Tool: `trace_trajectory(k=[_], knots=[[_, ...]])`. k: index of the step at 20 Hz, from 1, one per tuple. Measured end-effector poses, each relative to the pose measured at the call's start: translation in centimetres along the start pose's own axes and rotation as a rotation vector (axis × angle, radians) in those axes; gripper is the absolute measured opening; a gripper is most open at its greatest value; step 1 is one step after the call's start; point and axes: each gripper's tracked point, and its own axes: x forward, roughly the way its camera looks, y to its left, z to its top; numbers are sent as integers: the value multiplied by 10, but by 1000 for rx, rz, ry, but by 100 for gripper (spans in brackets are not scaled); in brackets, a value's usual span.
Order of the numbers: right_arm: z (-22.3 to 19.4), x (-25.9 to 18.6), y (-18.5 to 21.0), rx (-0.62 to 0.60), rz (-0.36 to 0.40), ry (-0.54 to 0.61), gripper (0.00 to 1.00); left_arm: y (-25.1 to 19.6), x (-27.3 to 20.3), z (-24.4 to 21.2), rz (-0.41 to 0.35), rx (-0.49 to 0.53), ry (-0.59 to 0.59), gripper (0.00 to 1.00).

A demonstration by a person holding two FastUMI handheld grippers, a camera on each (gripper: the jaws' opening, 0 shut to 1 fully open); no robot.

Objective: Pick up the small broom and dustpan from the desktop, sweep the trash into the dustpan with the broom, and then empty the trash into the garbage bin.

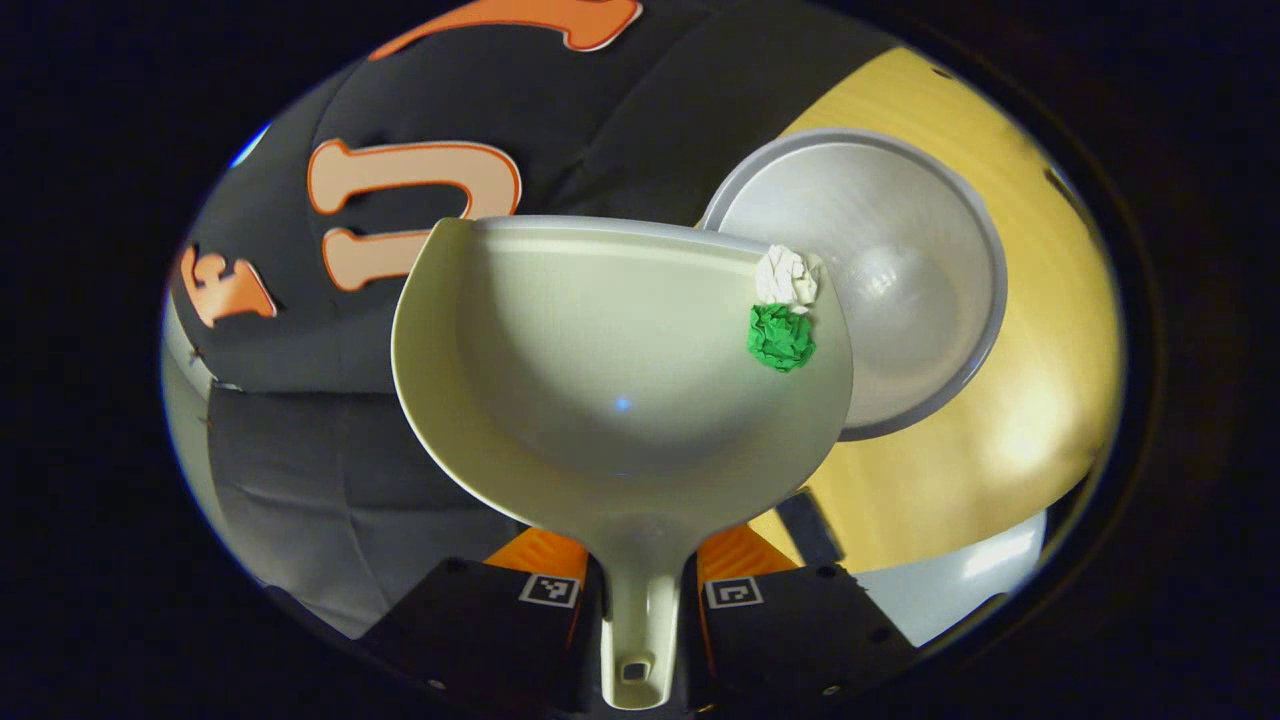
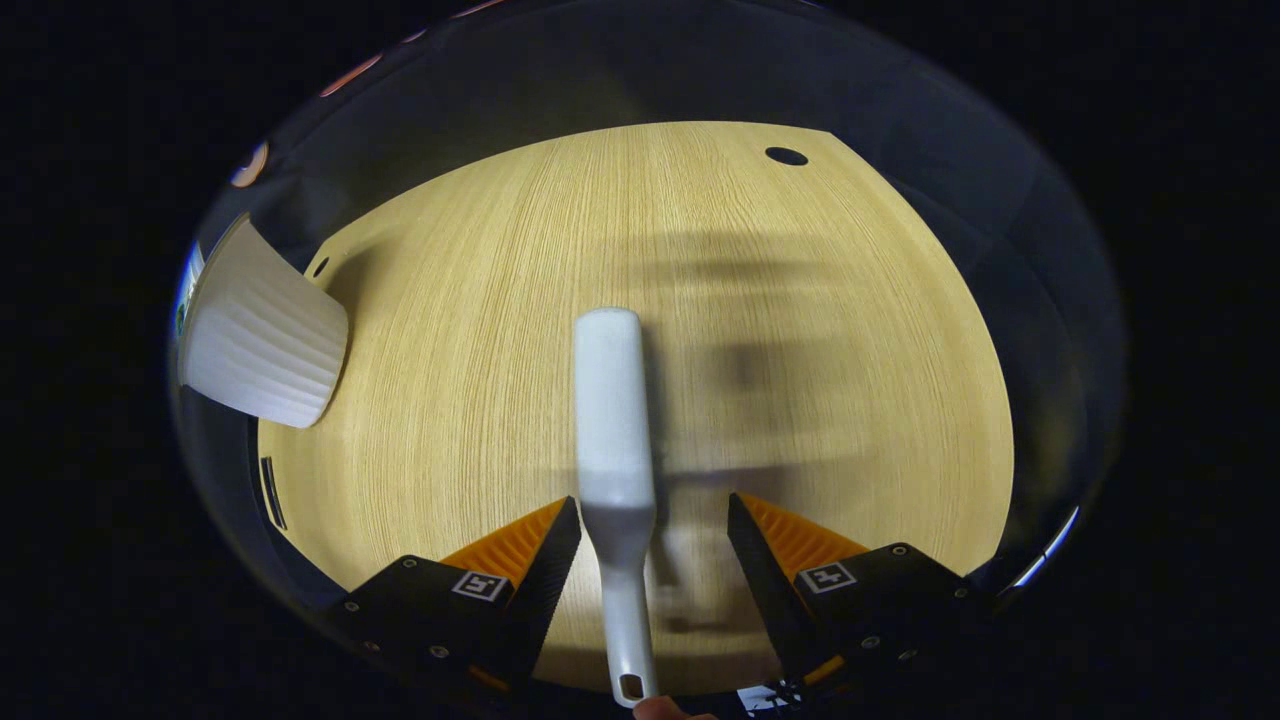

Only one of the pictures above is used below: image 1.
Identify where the white paper ball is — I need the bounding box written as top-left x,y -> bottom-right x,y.
754,244 -> 822,313

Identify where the green paper ball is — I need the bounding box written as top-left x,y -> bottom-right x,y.
746,303 -> 817,374

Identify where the white ribbed garbage bin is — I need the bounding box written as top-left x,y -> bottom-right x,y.
699,127 -> 1010,442

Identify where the white dustpan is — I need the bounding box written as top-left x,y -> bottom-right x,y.
390,214 -> 856,712

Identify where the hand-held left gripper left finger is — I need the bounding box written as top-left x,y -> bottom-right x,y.
359,527 -> 602,716

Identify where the black rectangular block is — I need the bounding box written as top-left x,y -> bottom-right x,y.
775,489 -> 847,567

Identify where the black backdrop cloth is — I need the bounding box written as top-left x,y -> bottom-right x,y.
165,0 -> 901,641

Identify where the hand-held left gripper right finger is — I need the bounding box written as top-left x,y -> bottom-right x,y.
682,524 -> 917,717

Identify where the wooden desktop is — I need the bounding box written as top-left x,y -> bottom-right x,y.
745,45 -> 1127,576

